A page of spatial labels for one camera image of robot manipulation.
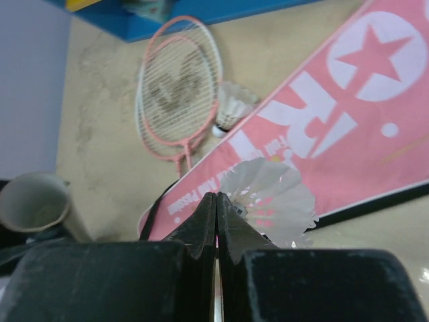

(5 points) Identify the pink badminton racket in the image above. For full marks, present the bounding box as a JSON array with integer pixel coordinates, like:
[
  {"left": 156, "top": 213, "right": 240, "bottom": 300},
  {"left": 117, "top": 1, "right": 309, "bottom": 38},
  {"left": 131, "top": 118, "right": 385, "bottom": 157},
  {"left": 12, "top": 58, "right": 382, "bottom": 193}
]
[
  {"left": 136, "top": 36, "right": 208, "bottom": 174},
  {"left": 135, "top": 15, "right": 223, "bottom": 172}
]

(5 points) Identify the black shuttlecock tube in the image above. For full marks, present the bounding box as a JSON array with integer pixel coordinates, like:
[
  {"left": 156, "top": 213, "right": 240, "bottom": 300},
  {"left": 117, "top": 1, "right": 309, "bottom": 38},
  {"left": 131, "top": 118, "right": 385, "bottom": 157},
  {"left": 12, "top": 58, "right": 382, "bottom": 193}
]
[{"left": 0, "top": 171, "right": 93, "bottom": 244}]

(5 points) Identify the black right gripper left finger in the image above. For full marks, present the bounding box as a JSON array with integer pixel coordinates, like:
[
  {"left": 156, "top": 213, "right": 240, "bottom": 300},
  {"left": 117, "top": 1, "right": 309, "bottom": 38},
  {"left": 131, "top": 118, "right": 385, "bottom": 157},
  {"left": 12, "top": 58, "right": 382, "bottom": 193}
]
[{"left": 1, "top": 193, "right": 217, "bottom": 321}]

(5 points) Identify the white shuttlecock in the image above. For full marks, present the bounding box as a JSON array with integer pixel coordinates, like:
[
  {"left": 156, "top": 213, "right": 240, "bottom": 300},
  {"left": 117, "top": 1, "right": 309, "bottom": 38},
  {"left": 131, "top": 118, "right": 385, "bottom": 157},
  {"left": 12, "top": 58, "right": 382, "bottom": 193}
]
[
  {"left": 212, "top": 81, "right": 259, "bottom": 138},
  {"left": 219, "top": 157, "right": 318, "bottom": 248}
]

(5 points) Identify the blue shelf unit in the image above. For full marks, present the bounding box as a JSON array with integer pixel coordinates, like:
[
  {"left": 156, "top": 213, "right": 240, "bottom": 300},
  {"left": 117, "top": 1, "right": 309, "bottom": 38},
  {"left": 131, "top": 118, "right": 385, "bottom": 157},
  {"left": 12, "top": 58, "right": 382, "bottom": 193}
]
[{"left": 65, "top": 0, "right": 316, "bottom": 44}]

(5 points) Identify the pink badminton racket lower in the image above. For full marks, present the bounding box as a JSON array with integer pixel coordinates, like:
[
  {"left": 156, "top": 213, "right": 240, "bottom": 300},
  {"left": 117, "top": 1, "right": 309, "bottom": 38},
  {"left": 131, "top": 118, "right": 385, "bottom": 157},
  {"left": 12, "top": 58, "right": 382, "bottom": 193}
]
[{"left": 136, "top": 36, "right": 208, "bottom": 174}]

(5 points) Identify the pink badminton racket upper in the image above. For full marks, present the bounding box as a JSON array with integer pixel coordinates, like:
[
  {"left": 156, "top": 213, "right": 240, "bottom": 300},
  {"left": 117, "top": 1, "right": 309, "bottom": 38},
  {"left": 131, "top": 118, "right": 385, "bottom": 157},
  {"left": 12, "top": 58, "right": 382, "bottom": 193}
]
[{"left": 135, "top": 15, "right": 223, "bottom": 172}]

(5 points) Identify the pink sport racket bag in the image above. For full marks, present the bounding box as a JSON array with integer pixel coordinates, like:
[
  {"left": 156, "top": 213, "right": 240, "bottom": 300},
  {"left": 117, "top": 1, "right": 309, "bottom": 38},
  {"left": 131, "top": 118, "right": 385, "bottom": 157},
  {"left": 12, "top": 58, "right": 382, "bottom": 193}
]
[{"left": 149, "top": 1, "right": 428, "bottom": 240}]

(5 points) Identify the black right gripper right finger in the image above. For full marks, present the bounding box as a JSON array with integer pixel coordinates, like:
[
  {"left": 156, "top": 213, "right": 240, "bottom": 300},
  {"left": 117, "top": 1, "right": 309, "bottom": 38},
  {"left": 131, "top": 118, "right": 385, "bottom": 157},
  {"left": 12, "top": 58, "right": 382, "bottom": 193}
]
[{"left": 216, "top": 193, "right": 427, "bottom": 321}]

